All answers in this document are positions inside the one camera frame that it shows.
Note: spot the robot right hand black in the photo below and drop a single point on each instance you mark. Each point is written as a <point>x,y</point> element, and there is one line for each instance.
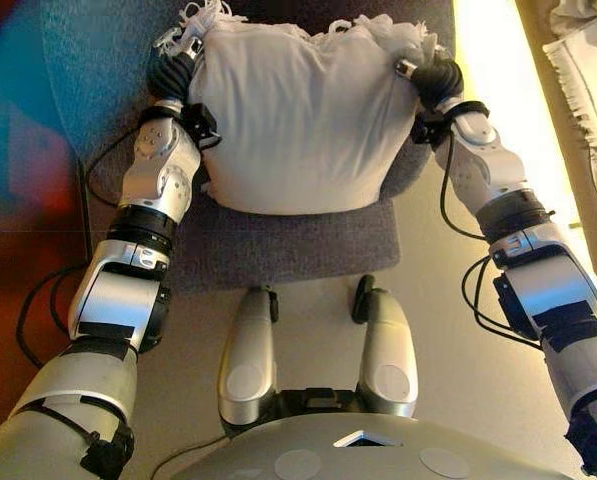
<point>440,82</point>

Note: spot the robot torso silver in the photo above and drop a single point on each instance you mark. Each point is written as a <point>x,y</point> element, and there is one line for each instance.
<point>368,450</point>

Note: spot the robot left leg silver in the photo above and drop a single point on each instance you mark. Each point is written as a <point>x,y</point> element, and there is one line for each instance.
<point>248,350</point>

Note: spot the robot right leg silver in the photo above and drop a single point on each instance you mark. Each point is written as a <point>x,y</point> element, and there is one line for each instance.
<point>388,350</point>

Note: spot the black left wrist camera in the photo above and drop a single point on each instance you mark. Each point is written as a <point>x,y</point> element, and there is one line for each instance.
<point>203,125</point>

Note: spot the robot left hand black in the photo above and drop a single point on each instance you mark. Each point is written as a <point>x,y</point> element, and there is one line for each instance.
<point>170,75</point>

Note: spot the robot right arm silver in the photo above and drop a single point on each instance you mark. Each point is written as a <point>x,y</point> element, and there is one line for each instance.
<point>553,285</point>

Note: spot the white fringed cushion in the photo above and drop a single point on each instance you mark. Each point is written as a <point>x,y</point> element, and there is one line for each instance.
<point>298,125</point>

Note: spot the white fringed cloth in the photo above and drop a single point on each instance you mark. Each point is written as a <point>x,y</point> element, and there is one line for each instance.
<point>588,100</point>

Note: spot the robot left arm silver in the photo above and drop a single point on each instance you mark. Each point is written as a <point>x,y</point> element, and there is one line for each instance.
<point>118,300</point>

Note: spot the grey fabric chair seat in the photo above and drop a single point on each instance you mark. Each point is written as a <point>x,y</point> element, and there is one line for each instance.
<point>288,247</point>

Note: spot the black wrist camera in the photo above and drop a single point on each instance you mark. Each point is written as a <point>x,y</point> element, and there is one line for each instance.
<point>203,125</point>
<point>425,130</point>

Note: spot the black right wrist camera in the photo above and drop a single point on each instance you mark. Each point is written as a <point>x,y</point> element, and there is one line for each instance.
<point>425,130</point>

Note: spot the robot leg silver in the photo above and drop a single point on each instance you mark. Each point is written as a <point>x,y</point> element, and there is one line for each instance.
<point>388,350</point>
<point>248,350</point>

